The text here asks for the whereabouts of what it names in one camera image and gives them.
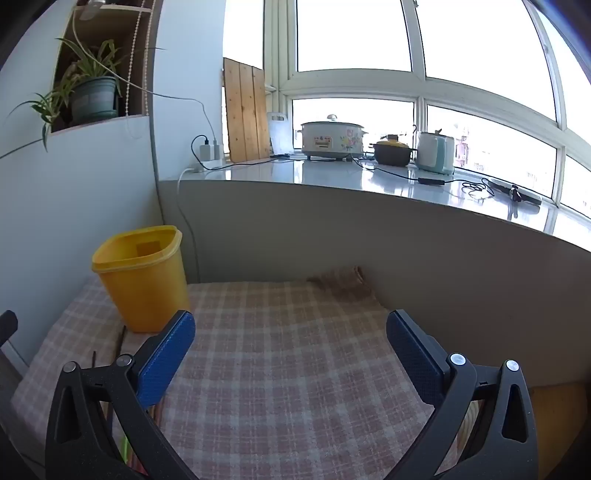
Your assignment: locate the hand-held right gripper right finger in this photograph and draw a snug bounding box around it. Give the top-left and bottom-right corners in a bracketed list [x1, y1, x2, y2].
[385, 309, 539, 480]

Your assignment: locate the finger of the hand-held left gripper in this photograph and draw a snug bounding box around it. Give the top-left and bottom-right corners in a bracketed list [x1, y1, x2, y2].
[0, 310, 18, 348]

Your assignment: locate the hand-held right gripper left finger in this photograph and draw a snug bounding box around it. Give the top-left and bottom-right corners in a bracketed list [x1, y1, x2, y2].
[45, 310, 199, 480]

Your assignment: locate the yellow plastic container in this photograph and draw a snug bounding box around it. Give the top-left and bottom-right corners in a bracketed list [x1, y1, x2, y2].
[91, 225, 190, 334]

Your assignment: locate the pink plaid cloth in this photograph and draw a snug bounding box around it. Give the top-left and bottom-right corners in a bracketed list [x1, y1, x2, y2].
[11, 265, 490, 480]

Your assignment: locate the yellow cushion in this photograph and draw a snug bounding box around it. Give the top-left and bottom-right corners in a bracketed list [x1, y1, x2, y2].
[529, 382, 589, 478]

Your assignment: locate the white and teal kettle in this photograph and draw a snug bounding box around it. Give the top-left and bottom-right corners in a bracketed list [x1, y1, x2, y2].
[413, 129, 458, 176]

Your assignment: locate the brown clay pot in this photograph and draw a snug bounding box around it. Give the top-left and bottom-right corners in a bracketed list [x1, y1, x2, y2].
[372, 134, 419, 167]

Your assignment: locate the white floral electric cooker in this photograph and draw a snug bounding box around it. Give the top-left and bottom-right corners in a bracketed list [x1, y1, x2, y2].
[295, 114, 370, 162]

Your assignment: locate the potted spider plant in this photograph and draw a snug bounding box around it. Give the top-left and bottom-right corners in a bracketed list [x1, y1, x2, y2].
[0, 37, 167, 160]

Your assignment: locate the white cutting board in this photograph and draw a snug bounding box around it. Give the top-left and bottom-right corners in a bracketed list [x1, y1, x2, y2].
[267, 112, 296, 157]

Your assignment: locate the wooden plank board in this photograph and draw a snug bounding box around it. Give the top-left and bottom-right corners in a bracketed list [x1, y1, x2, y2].
[223, 57, 273, 164]

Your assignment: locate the white power strip cable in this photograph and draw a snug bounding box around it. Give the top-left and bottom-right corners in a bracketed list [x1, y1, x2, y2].
[176, 167, 200, 283]

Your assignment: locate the black charger cable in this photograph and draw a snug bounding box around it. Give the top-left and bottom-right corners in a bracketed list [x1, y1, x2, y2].
[191, 135, 209, 168]

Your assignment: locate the white window frame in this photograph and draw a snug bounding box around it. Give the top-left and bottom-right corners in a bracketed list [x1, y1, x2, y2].
[263, 0, 591, 217]

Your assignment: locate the wooden wall niche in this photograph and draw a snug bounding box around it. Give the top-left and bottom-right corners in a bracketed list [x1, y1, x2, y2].
[51, 0, 162, 134]

